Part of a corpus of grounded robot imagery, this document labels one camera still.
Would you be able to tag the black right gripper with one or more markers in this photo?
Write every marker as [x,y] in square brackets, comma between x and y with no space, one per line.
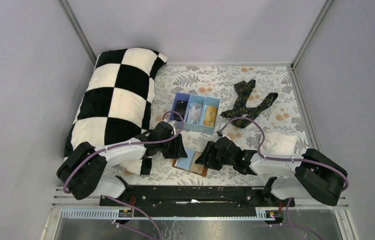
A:
[203,160]

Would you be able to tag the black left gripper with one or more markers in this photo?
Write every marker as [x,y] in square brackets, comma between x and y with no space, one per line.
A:
[178,150]

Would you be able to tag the light blue card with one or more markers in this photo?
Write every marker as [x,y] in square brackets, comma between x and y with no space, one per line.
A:
[185,163]

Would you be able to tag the brown leather card holder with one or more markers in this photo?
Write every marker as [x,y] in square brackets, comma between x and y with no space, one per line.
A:
[198,169]

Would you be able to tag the pale grey credit card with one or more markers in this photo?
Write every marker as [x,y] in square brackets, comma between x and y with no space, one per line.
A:
[195,113]

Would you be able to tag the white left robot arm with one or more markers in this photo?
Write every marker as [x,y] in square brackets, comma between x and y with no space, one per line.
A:
[82,173]

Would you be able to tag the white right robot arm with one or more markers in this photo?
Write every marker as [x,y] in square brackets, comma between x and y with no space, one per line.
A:
[310,175]

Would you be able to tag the blue three-compartment organizer box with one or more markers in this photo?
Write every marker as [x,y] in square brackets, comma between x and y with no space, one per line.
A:
[193,98]

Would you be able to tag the black item in box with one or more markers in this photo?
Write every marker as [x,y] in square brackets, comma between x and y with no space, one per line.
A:
[180,108]

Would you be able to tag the white crumpled cloth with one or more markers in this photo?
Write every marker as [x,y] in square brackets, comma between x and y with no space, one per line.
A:
[276,143]

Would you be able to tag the black and white checkered pillow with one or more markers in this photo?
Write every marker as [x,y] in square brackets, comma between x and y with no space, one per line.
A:
[117,103]

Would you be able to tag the floral patterned table mat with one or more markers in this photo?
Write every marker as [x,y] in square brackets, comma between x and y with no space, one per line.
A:
[283,116]

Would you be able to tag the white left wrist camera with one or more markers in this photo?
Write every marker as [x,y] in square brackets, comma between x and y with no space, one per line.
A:
[172,123]

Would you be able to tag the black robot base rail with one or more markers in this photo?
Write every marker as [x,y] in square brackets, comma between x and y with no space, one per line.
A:
[203,201]

